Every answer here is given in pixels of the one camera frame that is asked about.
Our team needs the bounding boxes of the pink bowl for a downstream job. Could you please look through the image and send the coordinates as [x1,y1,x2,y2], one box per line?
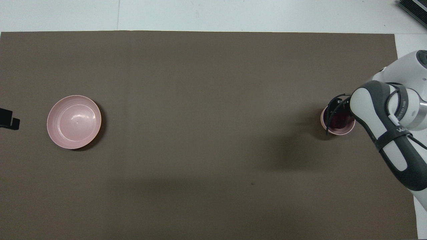
[320,103,356,136]

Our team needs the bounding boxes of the dark red apple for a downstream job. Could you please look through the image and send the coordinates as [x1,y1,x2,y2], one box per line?
[330,112,351,130]

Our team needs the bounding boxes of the black ribbed box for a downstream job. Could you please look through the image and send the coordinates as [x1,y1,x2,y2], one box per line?
[396,0,427,30]

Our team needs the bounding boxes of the brown table mat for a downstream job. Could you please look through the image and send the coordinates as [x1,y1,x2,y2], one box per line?
[0,31,418,240]

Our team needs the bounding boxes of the pink plate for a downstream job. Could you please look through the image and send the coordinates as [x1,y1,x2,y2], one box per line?
[47,95,102,150]

